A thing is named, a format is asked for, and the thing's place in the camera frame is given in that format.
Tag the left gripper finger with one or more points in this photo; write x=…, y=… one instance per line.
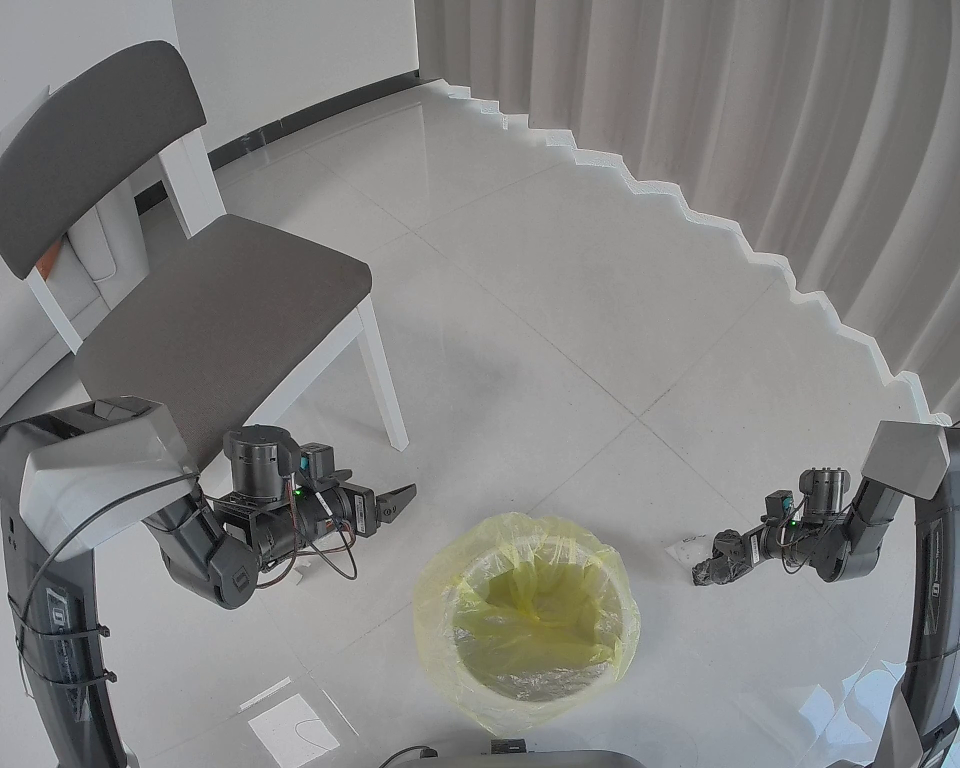
x=394, y=506

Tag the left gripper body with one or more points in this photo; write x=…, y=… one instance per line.
x=330, y=517

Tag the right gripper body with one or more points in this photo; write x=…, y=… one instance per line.
x=761, y=547

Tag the yellow plastic bag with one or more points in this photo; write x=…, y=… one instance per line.
x=540, y=600

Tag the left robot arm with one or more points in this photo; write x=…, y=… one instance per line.
x=97, y=465

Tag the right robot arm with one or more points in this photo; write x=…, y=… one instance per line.
x=900, y=465

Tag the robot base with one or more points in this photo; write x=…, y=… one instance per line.
x=570, y=759

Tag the white trash bin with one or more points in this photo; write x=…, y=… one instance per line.
x=540, y=679

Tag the clear plastic wrapper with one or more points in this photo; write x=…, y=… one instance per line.
x=686, y=551

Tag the grey white chair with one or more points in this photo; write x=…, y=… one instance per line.
x=225, y=315

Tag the white sofa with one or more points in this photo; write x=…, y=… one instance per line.
x=82, y=247

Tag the white curtain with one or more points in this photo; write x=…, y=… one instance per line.
x=750, y=150

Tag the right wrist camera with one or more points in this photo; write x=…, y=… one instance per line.
x=780, y=510

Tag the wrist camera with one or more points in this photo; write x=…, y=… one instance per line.
x=316, y=461
x=780, y=510

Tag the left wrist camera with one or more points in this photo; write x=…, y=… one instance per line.
x=316, y=461

